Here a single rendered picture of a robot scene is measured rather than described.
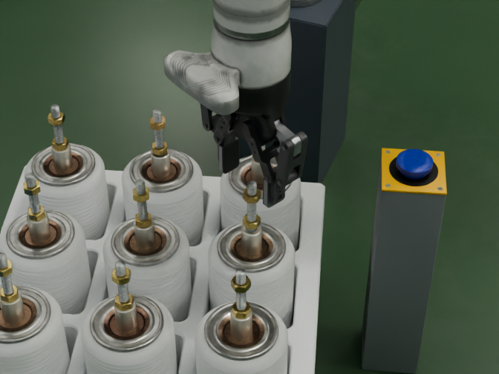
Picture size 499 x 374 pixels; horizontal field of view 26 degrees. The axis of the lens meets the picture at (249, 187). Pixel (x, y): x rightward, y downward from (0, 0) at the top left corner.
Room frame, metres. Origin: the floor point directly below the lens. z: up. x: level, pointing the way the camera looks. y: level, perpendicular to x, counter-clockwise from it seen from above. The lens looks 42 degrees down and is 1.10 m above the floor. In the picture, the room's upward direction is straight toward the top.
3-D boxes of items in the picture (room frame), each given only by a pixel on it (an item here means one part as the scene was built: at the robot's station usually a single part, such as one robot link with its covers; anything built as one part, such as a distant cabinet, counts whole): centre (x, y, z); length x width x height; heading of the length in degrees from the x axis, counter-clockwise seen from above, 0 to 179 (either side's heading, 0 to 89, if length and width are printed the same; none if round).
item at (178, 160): (0.96, 0.10, 0.25); 0.08 x 0.08 x 0.01
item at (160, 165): (0.96, 0.10, 0.26); 0.02 x 0.02 x 0.03
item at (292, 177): (0.79, -0.03, 0.38); 0.03 x 0.01 x 0.05; 41
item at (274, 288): (0.83, 0.00, 0.16); 0.10 x 0.10 x 0.18
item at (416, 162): (0.89, -0.18, 0.32); 0.04 x 0.04 x 0.02
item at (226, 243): (0.83, 0.00, 0.25); 0.08 x 0.08 x 0.01
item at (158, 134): (0.96, 0.10, 0.30); 0.01 x 0.01 x 0.08
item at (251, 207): (0.83, 0.00, 0.31); 0.01 x 0.01 x 0.08
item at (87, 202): (0.97, 0.22, 0.16); 0.10 x 0.10 x 0.18
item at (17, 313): (0.73, 0.24, 0.26); 0.02 x 0.02 x 0.03
